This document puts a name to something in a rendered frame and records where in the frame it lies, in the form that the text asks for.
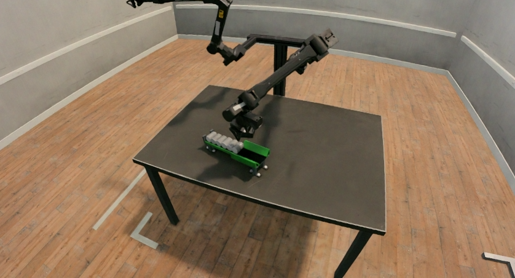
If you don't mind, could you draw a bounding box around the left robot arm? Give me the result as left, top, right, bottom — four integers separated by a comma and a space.
222, 28, 339, 130

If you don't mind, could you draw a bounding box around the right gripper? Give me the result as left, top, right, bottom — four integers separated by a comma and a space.
126, 0, 147, 9

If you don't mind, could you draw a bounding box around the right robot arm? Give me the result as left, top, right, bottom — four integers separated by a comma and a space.
146, 0, 238, 64

